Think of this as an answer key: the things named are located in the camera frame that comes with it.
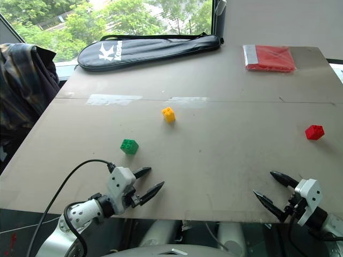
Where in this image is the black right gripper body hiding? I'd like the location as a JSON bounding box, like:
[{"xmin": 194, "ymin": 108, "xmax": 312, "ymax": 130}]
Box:
[{"xmin": 284, "ymin": 192, "xmax": 307, "ymax": 221}]

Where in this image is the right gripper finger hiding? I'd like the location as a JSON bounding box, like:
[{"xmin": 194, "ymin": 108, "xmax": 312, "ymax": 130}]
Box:
[
  {"xmin": 253, "ymin": 190, "xmax": 286, "ymax": 222},
  {"xmin": 270, "ymin": 171, "xmax": 299, "ymax": 188}
]

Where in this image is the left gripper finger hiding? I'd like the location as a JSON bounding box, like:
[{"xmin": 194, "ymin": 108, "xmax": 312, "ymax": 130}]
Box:
[
  {"xmin": 139, "ymin": 181, "xmax": 165, "ymax": 206},
  {"xmin": 133, "ymin": 167, "xmax": 152, "ymax": 179}
]

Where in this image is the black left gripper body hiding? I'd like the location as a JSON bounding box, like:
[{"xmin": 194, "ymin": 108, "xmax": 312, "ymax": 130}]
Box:
[{"xmin": 123, "ymin": 187, "xmax": 143, "ymax": 209}]

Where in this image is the green toy brick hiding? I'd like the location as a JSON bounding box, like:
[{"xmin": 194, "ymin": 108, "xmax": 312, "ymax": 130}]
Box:
[{"xmin": 120, "ymin": 138, "xmax": 139, "ymax": 155}]

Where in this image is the silver rounded robot leg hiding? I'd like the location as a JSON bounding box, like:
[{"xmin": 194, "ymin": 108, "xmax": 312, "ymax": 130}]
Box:
[
  {"xmin": 217, "ymin": 222, "xmax": 247, "ymax": 255},
  {"xmin": 139, "ymin": 221, "xmax": 185, "ymax": 247}
]

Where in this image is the red toy brick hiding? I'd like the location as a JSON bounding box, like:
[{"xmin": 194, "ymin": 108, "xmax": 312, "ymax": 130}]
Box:
[{"xmin": 305, "ymin": 124, "xmax": 325, "ymax": 140}]

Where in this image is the grey robot torso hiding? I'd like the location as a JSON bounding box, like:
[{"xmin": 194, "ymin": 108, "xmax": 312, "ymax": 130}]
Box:
[{"xmin": 104, "ymin": 243, "xmax": 242, "ymax": 257}]

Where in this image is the yellow toy brick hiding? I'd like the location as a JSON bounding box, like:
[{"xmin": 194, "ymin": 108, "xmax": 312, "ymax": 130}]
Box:
[{"xmin": 161, "ymin": 107, "xmax": 177, "ymax": 124}]

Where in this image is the wide clear tape patch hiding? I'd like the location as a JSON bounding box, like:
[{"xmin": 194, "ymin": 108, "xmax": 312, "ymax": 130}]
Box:
[{"xmin": 87, "ymin": 94, "xmax": 143, "ymax": 105}]

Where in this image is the short clear tape patch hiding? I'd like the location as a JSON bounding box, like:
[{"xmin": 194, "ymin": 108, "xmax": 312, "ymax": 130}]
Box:
[{"xmin": 167, "ymin": 96, "xmax": 208, "ymax": 108}]

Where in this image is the black racket bag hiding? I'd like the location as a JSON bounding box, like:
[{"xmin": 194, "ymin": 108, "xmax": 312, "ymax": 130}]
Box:
[{"xmin": 77, "ymin": 32, "xmax": 225, "ymax": 72}]

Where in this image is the red packet in clear plastic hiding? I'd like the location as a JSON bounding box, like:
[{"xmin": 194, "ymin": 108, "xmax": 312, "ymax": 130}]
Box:
[{"xmin": 242, "ymin": 44, "xmax": 296, "ymax": 73}]

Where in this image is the dark plaid jacket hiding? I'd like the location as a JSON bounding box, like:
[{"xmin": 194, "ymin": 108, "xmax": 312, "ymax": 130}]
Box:
[{"xmin": 0, "ymin": 42, "xmax": 60, "ymax": 161}]

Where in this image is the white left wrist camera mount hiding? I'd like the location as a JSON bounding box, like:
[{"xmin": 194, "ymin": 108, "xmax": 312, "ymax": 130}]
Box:
[{"xmin": 107, "ymin": 166, "xmax": 137, "ymax": 215}]

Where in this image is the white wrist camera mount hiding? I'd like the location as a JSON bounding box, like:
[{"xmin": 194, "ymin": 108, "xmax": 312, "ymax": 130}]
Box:
[
  {"xmin": 294, "ymin": 178, "xmax": 323, "ymax": 225},
  {"xmin": 107, "ymin": 166, "xmax": 137, "ymax": 215}
]

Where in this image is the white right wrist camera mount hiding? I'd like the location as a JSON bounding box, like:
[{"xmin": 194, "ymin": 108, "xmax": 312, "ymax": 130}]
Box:
[{"xmin": 294, "ymin": 178, "xmax": 323, "ymax": 225}]

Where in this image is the black window frame post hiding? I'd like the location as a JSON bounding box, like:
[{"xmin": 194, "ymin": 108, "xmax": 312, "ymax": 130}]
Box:
[{"xmin": 213, "ymin": 0, "xmax": 227, "ymax": 45}]

